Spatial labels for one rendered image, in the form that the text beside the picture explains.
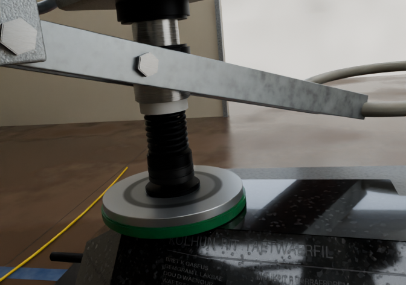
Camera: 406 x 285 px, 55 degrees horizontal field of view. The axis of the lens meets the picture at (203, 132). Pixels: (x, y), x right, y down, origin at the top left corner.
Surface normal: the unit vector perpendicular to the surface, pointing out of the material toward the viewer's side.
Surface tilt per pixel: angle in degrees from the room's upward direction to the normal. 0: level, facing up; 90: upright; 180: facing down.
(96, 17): 90
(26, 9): 90
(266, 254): 45
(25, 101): 90
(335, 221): 0
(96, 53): 90
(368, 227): 0
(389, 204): 0
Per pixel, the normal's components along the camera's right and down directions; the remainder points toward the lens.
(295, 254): -0.28, -0.51
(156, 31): 0.15, 0.22
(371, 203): -0.09, -0.97
